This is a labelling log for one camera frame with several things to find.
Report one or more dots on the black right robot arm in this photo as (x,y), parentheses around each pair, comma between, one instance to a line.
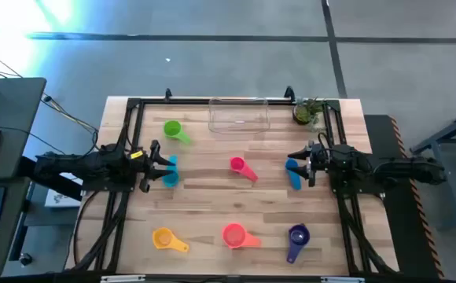
(409,169)

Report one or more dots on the silver edge bracket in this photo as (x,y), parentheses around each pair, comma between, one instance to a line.
(122,278)
(342,280)

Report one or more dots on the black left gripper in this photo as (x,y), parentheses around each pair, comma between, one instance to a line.
(150,165)

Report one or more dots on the clear plastic basket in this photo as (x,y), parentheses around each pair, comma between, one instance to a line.
(239,122)

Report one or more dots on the black caster wheel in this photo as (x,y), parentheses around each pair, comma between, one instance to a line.
(25,259)

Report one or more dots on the black base beam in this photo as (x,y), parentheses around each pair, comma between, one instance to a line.
(55,182)

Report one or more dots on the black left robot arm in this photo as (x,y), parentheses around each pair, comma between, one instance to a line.
(94,163)

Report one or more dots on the black aluminium table frame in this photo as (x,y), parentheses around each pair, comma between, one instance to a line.
(161,101)

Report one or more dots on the yellow measuring cup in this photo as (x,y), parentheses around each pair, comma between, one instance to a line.
(163,237)

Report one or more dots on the small potted plant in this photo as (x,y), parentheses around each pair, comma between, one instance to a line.
(302,114)

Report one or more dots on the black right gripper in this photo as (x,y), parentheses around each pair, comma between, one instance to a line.
(319,160)

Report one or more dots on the black table clamp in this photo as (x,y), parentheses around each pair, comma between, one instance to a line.
(168,94)
(289,93)

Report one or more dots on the pink measuring cup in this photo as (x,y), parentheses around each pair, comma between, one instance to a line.
(237,164)

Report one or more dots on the blue measuring cup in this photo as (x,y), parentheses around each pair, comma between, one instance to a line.
(295,181)

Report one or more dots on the teal measuring cup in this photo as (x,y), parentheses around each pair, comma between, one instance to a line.
(171,181)

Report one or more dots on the green measuring cup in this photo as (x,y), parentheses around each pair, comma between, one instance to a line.
(172,129)

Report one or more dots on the purple measuring cup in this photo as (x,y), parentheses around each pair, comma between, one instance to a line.
(298,236)

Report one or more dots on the grey desk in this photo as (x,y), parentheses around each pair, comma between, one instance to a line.
(12,114)

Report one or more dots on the orange measuring cup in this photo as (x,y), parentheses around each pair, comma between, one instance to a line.
(234,236)

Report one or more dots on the white paper sheet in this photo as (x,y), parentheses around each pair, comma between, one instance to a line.
(61,199)

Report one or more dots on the black hazard-striped floor mat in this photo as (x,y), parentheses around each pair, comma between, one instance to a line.
(403,236)

